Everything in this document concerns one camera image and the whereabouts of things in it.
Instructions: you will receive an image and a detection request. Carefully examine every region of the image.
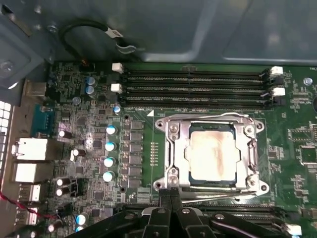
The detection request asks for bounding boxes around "silver square CPU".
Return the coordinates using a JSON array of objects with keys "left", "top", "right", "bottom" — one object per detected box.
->
[{"left": 189, "top": 123, "right": 236, "bottom": 183}]

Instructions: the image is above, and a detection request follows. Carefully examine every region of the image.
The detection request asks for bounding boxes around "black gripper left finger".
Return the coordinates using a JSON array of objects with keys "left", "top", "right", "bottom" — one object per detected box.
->
[{"left": 65, "top": 189, "right": 172, "bottom": 238}]

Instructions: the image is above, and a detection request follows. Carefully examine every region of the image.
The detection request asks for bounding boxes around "thin metal locking lever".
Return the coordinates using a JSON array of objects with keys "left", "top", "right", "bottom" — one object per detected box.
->
[
  {"left": 182, "top": 190, "right": 258, "bottom": 200},
  {"left": 170, "top": 111, "right": 251, "bottom": 121}
]

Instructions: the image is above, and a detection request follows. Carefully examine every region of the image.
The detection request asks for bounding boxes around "green motherboard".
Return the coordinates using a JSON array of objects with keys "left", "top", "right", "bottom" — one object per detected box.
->
[{"left": 14, "top": 60, "right": 317, "bottom": 238}]

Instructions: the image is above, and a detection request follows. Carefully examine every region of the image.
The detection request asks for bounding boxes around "black looped cable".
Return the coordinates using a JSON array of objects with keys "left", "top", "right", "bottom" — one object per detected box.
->
[{"left": 58, "top": 19, "right": 136, "bottom": 55}]

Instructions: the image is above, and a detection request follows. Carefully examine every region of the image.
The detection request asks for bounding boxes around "metal socket cover frame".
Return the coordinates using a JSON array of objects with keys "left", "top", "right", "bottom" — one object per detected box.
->
[{"left": 166, "top": 116, "right": 258, "bottom": 191}]

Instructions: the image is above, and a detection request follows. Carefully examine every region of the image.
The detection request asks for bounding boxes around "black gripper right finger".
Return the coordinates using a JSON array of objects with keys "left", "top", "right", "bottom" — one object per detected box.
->
[{"left": 171, "top": 189, "right": 288, "bottom": 238}]

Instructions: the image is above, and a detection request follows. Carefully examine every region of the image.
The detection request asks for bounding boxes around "red black twisted wire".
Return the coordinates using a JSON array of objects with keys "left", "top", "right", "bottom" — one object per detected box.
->
[{"left": 0, "top": 192, "right": 62, "bottom": 220}]

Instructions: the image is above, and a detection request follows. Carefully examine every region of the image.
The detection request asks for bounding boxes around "black open PC case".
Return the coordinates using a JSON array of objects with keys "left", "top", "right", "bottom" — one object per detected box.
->
[{"left": 0, "top": 0, "right": 317, "bottom": 238}]

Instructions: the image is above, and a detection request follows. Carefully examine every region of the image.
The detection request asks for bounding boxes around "silver rear port block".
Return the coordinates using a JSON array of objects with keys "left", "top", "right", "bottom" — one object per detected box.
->
[
  {"left": 13, "top": 161, "right": 39, "bottom": 183},
  {"left": 11, "top": 137, "right": 49, "bottom": 160},
  {"left": 16, "top": 207, "right": 40, "bottom": 226},
  {"left": 23, "top": 79, "right": 48, "bottom": 98},
  {"left": 19, "top": 184, "right": 42, "bottom": 203}
]

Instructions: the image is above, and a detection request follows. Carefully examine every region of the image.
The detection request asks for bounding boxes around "blue rear port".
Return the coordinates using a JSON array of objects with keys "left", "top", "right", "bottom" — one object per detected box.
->
[{"left": 31, "top": 103, "right": 57, "bottom": 131}]

